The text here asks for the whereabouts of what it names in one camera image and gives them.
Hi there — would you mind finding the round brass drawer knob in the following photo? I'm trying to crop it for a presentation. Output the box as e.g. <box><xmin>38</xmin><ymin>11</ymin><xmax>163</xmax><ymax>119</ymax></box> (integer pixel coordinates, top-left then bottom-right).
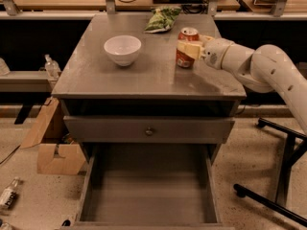
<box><xmin>145</xmin><ymin>127</ymin><xmax>154</xmax><ymax>136</ymax></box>

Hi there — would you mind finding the clear bottle on floor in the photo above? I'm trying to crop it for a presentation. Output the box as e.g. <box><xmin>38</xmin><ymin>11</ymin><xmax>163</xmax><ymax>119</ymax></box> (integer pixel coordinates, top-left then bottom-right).
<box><xmin>0</xmin><ymin>177</ymin><xmax>20</xmax><ymax>210</ymax></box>

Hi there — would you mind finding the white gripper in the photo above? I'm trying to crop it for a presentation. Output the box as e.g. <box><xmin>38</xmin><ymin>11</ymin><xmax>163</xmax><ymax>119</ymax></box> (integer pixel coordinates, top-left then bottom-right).
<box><xmin>177</xmin><ymin>34</ymin><xmax>234</xmax><ymax>70</ymax></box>

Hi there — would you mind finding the brown cardboard box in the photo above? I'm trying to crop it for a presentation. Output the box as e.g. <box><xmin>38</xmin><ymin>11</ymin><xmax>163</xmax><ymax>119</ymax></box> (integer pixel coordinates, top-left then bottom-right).
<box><xmin>20</xmin><ymin>98</ymin><xmax>86</xmax><ymax>175</ymax></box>

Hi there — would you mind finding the black metal stand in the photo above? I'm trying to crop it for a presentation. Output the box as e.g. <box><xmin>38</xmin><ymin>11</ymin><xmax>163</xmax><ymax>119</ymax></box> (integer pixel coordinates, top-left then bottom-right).
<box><xmin>233</xmin><ymin>118</ymin><xmax>307</xmax><ymax>227</ymax></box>

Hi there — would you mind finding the grey drawer cabinet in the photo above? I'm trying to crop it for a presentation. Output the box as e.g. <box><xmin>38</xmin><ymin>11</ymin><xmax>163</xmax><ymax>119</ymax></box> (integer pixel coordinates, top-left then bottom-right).
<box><xmin>52</xmin><ymin>12</ymin><xmax>246</xmax><ymax>158</ymax></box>

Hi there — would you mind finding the closed grey top drawer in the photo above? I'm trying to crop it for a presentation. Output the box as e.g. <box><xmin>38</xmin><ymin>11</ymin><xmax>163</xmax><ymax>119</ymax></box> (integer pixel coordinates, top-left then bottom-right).
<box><xmin>63</xmin><ymin>116</ymin><xmax>234</xmax><ymax>144</ymax></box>

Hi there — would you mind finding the red coke can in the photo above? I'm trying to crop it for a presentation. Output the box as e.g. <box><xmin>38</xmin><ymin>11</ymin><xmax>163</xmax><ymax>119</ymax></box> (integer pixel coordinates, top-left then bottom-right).
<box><xmin>176</xmin><ymin>27</ymin><xmax>200</xmax><ymax>68</ymax></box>

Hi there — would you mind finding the clear sanitizer bottle left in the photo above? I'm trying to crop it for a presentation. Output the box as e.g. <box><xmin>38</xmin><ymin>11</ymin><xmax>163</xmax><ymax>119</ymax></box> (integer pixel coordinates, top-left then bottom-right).
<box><xmin>45</xmin><ymin>55</ymin><xmax>61</xmax><ymax>79</ymax></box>

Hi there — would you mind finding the white ceramic bowl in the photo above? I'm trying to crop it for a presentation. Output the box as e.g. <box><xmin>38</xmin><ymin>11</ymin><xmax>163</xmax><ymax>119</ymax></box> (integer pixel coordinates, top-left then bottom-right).
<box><xmin>104</xmin><ymin>35</ymin><xmax>142</xmax><ymax>66</ymax></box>

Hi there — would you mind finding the open grey middle drawer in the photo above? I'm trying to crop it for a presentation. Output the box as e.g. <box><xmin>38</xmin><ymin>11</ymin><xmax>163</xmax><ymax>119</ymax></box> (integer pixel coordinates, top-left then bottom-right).
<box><xmin>60</xmin><ymin>144</ymin><xmax>235</xmax><ymax>230</ymax></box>

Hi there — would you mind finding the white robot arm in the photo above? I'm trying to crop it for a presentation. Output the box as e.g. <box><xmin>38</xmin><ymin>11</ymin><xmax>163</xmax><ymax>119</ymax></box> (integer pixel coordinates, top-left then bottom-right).
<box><xmin>177</xmin><ymin>35</ymin><xmax>307</xmax><ymax>133</ymax></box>

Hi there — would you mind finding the green chip bag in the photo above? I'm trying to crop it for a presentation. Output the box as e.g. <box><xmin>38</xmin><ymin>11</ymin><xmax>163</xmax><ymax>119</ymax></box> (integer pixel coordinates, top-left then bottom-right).
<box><xmin>144</xmin><ymin>7</ymin><xmax>181</xmax><ymax>34</ymax></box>

